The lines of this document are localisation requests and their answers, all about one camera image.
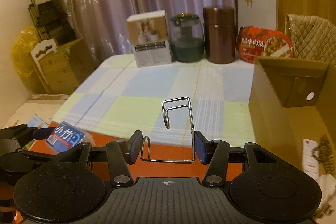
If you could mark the chrome wire hook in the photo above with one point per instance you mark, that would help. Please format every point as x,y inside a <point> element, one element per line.
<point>176,128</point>

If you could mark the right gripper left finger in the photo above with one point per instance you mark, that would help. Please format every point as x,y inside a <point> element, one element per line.
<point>120,154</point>

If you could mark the leopard print hair claw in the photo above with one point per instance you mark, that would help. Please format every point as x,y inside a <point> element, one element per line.
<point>324,154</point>

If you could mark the pastel checkered tablecloth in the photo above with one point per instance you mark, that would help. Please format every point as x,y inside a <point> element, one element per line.
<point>119,98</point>

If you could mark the blue toothpick box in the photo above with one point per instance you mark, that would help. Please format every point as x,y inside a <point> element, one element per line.
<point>65,136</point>

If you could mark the red instant meal box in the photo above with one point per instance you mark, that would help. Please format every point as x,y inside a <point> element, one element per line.
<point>254,41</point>

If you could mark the yellow plastic bag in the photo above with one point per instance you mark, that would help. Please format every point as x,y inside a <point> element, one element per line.
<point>21,49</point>

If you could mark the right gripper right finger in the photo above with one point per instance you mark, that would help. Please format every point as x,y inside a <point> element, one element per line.
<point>216,155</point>

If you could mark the brown cylindrical canister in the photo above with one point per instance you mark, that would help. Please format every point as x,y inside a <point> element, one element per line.
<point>220,34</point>

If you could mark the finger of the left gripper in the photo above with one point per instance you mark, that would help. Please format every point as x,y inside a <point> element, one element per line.
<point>16,132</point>
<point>42,133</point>

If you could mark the red Motul cardboard sheet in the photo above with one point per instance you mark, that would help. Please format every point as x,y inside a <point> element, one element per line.
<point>78,182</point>

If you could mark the green glass jar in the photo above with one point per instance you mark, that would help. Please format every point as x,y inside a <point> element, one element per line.
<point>187,40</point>

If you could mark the white product box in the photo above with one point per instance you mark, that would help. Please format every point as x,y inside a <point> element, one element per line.
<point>149,38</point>

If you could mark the flat cardboard boxes stack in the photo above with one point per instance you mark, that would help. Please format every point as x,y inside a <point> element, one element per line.
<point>62,69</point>

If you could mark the black folding step ladder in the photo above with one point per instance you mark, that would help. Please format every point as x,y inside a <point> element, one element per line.
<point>51,22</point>

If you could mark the leaflet on floor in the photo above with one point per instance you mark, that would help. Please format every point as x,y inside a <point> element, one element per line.
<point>37,122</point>

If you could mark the white remote control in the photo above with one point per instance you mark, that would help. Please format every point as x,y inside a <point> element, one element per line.
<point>309,164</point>

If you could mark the open brown cardboard box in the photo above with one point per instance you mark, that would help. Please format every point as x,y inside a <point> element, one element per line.
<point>291,100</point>

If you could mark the beige quilted cushion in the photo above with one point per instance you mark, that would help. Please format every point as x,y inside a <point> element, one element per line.
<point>312,37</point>

